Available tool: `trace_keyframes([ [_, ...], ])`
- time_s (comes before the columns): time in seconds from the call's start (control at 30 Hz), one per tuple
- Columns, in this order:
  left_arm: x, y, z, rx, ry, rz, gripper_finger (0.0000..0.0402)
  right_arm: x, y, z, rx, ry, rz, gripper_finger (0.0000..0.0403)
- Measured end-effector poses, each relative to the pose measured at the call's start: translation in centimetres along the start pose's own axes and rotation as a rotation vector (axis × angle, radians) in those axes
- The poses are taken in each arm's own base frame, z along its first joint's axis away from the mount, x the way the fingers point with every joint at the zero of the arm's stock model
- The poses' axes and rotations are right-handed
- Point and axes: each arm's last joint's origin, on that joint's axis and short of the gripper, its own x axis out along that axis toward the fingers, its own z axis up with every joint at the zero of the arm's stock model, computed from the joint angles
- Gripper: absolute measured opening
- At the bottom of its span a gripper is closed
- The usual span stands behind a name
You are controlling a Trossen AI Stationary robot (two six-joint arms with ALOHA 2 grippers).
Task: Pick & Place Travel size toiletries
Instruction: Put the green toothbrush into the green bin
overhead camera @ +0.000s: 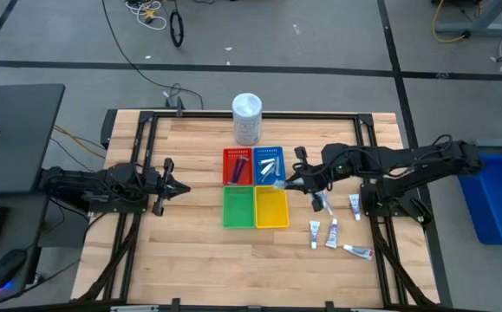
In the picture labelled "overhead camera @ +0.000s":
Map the black aluminium frame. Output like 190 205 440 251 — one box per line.
73 108 441 312

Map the yellow cable pair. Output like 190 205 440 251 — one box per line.
52 124 107 160

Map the grey table stand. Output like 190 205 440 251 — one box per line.
434 0 502 38

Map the purple razor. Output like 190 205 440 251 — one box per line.
235 155 251 184
230 158 244 185

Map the green plastic basket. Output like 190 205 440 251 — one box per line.
222 185 257 230

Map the long black floor cable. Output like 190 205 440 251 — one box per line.
101 0 205 110

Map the grey metal floor bar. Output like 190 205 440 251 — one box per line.
472 137 502 150

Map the teal toothbrush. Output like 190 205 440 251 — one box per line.
272 178 305 192

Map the white wipes canister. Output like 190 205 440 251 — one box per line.
231 92 264 146

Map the blue plastic basket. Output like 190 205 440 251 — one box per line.
252 146 287 186

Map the silver aluminium rail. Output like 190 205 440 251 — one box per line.
109 304 160 312

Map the white coiled cable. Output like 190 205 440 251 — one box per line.
123 0 168 32

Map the blue plastic bin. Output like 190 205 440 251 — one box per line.
456 153 502 246

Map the yellow floor cable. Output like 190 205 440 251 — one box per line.
431 0 469 45

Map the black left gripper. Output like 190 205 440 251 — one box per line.
134 157 192 217

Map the black coiled cable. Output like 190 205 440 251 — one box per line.
168 9 186 49

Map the black computer mouse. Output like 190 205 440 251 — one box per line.
0 248 29 290

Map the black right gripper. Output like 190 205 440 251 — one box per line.
283 146 343 214

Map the red plastic basket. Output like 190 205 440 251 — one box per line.
222 147 254 186

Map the dark keyboard desk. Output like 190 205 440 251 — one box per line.
0 190 51 301

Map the yellow plastic basket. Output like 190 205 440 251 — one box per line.
254 185 290 230

